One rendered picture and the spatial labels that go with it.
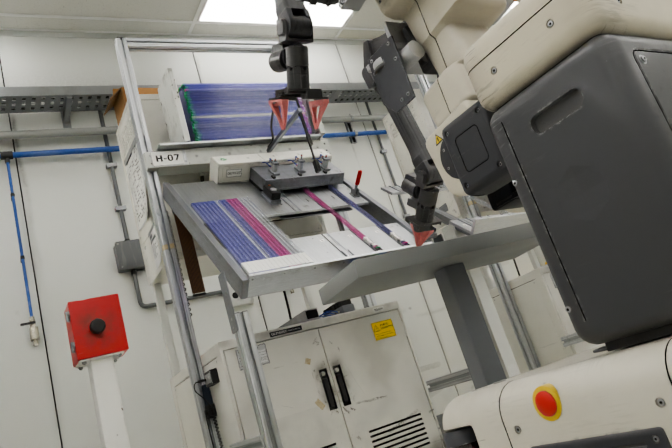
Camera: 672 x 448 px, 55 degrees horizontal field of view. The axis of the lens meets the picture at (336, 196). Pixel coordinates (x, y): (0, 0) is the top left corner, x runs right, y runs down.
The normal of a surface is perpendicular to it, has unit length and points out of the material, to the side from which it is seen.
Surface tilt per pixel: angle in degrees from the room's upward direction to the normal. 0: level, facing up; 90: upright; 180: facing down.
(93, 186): 90
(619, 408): 90
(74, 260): 90
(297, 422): 91
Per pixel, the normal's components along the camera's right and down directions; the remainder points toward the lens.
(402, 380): 0.44, -0.41
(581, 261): -0.82, 0.07
